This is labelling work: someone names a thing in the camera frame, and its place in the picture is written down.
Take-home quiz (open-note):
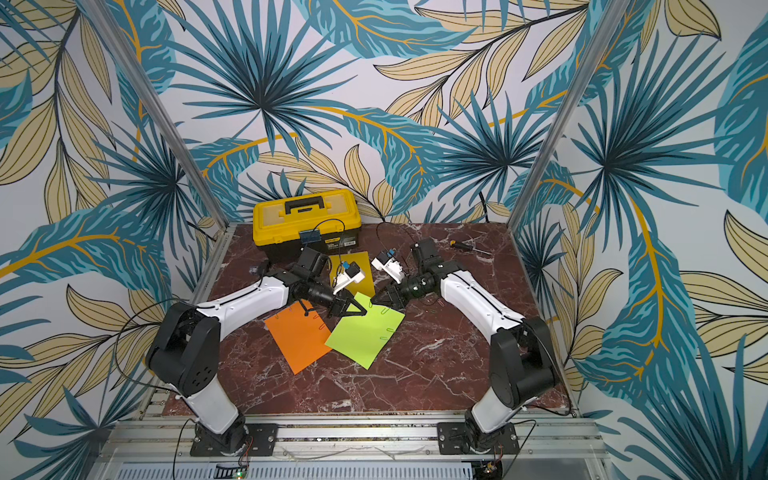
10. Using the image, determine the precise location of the left aluminium corner post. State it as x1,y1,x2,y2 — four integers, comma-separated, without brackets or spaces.
81,0,229,230

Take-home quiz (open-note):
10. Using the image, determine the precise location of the aluminium corner post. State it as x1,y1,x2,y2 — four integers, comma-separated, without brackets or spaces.
507,0,629,234
81,0,229,230

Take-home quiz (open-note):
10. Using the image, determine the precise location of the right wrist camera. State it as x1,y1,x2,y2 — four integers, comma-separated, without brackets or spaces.
371,249,406,284

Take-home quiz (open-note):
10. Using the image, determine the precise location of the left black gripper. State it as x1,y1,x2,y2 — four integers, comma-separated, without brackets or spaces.
306,278,369,319

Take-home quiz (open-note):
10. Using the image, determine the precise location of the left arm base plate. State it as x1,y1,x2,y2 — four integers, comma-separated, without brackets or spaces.
190,421,278,459

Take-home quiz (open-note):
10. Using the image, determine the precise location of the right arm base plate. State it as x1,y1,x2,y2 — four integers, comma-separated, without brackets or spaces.
437,420,520,455

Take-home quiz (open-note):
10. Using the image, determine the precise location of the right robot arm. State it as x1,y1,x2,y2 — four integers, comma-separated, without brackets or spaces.
372,239,561,455

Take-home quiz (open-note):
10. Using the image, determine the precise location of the orange paper sheet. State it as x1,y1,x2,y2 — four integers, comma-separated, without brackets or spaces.
265,300,331,374

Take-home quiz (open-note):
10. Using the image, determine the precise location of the aluminium front frame rail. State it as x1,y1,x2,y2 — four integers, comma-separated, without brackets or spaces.
88,411,617,479

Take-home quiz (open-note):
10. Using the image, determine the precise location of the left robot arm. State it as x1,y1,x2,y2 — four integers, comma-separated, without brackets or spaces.
146,247,368,456

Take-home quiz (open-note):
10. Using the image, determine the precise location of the yellow black toolbox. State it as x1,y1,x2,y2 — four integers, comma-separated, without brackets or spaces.
253,189,362,263

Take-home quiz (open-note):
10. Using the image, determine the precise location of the small black orange tool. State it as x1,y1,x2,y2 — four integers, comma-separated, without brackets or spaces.
450,240,474,252

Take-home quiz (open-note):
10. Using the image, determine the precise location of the lime green paper sheet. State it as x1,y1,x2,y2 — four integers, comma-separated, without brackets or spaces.
325,292,405,369

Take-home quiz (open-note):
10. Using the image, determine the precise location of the yellow paper sheet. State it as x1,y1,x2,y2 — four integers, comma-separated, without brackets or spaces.
329,251,375,298

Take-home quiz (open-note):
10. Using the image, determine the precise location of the right aluminium corner post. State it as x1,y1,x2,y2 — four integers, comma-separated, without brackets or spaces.
507,0,629,234

